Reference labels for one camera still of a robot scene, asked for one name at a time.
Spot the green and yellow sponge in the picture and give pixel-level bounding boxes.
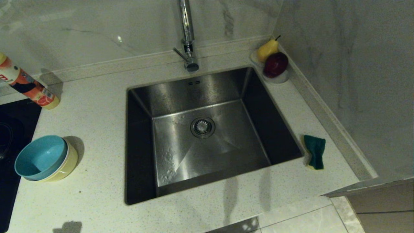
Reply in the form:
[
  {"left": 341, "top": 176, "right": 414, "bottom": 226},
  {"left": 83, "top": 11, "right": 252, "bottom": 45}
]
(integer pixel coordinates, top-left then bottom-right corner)
[{"left": 304, "top": 135, "right": 326, "bottom": 171}]

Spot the blue plastic bowl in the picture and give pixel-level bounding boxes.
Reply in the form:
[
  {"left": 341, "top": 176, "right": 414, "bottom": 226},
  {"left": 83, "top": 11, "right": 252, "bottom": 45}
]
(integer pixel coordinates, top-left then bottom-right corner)
[{"left": 14, "top": 135, "right": 69, "bottom": 181}]

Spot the orange detergent bottle yellow cap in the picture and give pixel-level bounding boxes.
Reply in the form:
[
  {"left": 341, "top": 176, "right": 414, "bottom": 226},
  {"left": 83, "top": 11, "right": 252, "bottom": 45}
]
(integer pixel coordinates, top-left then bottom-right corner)
[{"left": 0, "top": 53, "right": 61, "bottom": 110}]

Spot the dark red apple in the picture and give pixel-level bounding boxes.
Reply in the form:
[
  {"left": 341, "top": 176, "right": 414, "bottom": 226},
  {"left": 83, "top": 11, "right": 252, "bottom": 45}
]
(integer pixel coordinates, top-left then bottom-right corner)
[{"left": 263, "top": 52, "right": 289, "bottom": 78}]

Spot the pink plastic bowl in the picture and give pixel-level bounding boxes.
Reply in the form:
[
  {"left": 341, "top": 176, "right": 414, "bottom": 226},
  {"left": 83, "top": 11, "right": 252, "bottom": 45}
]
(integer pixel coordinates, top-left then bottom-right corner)
[{"left": 61, "top": 139, "right": 71, "bottom": 169}]

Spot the black induction cooktop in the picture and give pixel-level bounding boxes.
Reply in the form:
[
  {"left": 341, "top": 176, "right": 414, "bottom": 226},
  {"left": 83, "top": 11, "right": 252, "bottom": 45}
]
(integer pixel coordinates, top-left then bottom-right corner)
[{"left": 0, "top": 99, "right": 42, "bottom": 233}]

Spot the yellow pear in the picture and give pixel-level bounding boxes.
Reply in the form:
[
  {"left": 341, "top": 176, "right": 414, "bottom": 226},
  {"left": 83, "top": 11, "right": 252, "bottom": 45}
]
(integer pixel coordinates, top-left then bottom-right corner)
[{"left": 257, "top": 35, "right": 282, "bottom": 63}]

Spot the yellow plastic bowl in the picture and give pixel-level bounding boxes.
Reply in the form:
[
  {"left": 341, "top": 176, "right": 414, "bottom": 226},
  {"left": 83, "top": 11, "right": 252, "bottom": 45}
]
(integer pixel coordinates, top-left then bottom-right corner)
[{"left": 39, "top": 139, "right": 79, "bottom": 183}]

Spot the beige wooden cabinet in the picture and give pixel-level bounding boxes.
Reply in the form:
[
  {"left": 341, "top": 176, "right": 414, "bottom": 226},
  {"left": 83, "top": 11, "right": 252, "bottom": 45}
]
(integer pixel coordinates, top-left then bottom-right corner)
[{"left": 322, "top": 177, "right": 414, "bottom": 233}]

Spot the chrome sink faucet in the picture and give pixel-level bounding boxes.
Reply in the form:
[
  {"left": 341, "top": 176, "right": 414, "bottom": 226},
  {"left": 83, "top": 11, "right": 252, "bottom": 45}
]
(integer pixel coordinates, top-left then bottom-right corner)
[{"left": 172, "top": 0, "right": 200, "bottom": 72}]

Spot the round metal drain strainer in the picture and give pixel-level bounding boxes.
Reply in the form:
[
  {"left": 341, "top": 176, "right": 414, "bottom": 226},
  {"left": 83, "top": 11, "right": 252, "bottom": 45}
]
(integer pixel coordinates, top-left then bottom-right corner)
[{"left": 190, "top": 116, "right": 216, "bottom": 139}]

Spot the stainless steel sink basin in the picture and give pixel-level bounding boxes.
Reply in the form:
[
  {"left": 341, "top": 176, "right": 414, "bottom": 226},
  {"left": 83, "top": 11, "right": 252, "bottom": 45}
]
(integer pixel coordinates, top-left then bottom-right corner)
[{"left": 125, "top": 66, "right": 305, "bottom": 206}]

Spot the small white dish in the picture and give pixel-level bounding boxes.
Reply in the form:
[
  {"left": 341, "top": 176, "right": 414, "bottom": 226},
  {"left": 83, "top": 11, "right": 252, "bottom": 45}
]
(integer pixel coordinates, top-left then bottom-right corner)
[{"left": 250, "top": 49, "right": 290, "bottom": 85}]

